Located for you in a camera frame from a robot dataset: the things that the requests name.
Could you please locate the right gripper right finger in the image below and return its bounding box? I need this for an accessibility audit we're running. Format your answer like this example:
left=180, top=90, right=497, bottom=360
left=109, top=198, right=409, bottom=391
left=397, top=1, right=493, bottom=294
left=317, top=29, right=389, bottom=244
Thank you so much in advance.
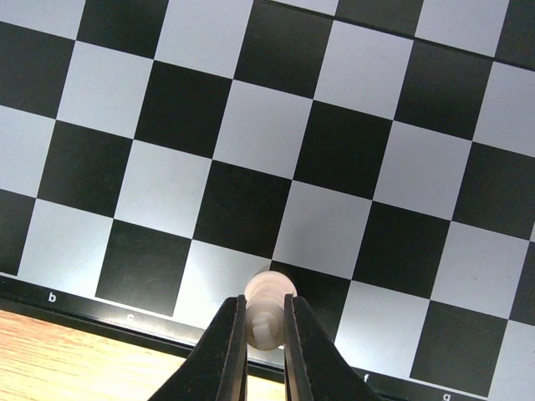
left=283, top=294, right=381, bottom=400

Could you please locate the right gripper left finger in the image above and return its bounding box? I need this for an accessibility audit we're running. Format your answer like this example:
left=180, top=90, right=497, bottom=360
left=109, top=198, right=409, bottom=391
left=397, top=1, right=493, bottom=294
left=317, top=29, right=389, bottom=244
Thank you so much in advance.
left=150, top=295, right=247, bottom=401

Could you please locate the white king piece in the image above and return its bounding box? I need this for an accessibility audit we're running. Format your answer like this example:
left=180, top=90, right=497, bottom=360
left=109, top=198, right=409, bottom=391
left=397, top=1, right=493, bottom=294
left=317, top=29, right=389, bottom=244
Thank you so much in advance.
left=244, top=271, right=298, bottom=351

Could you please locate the black and silver chessboard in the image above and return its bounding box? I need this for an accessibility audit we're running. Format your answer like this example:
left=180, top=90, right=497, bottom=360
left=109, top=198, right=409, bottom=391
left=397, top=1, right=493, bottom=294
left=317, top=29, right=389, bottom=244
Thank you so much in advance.
left=1, top=1, right=534, bottom=400

